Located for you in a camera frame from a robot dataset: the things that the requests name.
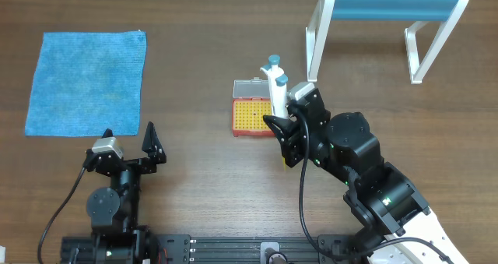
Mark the white pipette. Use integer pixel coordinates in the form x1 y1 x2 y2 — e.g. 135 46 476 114
259 54 290 172

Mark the mounting rail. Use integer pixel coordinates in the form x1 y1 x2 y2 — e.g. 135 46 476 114
60 234 374 264

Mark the blue cloth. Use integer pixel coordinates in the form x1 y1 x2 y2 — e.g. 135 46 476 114
23 30 149 138

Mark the red and yellow tip box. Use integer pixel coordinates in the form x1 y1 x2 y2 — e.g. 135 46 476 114
231 76 278 138

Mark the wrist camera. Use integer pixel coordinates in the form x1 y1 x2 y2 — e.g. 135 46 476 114
286 81 316 102
91 136 125 160

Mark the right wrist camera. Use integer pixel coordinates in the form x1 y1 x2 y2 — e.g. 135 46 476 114
286 81 316 102

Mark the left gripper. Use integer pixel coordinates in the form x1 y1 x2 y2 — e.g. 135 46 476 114
86 121 168 178

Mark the white and blue stand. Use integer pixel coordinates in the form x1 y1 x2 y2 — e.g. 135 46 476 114
305 0 473 86

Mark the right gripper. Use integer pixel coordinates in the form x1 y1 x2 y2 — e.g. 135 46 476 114
262 87 332 169

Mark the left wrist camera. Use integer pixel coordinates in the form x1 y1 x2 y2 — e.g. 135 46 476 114
91 136 125 160

